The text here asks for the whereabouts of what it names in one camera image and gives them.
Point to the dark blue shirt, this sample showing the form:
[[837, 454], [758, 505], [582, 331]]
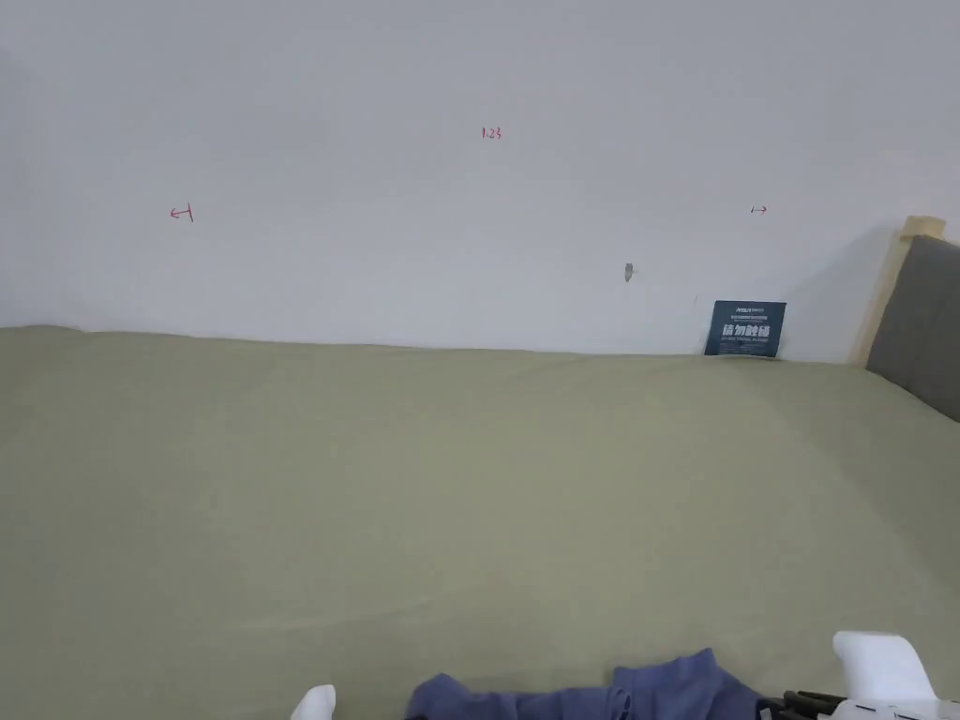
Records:
[[675, 686]]

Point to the bed with pale green sheet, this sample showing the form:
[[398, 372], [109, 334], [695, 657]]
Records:
[[420, 480]]

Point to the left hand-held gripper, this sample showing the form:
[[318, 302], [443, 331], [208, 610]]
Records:
[[316, 705]]

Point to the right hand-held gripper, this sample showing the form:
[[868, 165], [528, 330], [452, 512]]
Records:
[[885, 675]]

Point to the grey padded headboard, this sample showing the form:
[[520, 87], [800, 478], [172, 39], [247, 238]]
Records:
[[919, 322]]

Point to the dark blue sign card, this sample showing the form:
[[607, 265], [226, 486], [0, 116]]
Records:
[[744, 328]]

